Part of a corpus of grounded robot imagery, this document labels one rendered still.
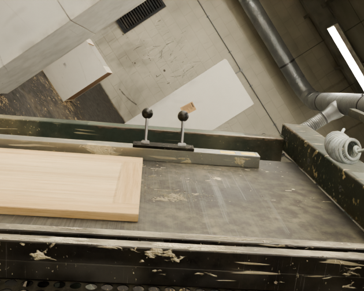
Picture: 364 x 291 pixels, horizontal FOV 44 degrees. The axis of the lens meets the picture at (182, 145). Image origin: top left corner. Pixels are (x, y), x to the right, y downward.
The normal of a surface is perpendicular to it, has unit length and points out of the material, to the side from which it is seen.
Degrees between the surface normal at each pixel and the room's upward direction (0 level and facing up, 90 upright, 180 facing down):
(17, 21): 90
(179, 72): 90
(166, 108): 90
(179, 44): 90
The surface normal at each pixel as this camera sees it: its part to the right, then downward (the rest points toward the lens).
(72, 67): -0.03, 0.12
